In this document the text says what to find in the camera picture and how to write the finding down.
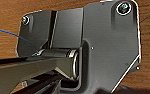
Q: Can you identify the thin blue cable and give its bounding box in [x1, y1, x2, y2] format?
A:
[0, 26, 42, 57]

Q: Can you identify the black torso joint cylinder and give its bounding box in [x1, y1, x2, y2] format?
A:
[37, 47, 82, 81]

